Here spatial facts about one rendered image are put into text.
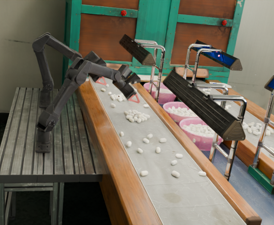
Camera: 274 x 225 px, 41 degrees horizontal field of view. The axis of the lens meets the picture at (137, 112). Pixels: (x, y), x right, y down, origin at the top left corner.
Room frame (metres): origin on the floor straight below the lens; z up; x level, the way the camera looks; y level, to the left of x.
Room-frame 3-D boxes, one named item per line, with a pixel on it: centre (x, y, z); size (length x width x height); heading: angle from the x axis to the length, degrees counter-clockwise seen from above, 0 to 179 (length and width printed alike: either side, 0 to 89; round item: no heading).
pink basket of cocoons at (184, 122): (1.88, -0.37, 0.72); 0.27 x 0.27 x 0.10
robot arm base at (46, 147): (1.63, 0.44, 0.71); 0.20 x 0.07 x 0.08; 15
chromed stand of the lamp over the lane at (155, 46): (2.34, -0.02, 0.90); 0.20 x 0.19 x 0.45; 18
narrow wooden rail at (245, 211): (1.94, -0.18, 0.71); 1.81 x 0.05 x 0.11; 18
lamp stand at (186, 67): (2.46, -0.40, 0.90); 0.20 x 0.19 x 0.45; 18
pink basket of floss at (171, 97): (2.56, -0.16, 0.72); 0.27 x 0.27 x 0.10
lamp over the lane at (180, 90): (1.39, -0.23, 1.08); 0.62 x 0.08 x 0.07; 18
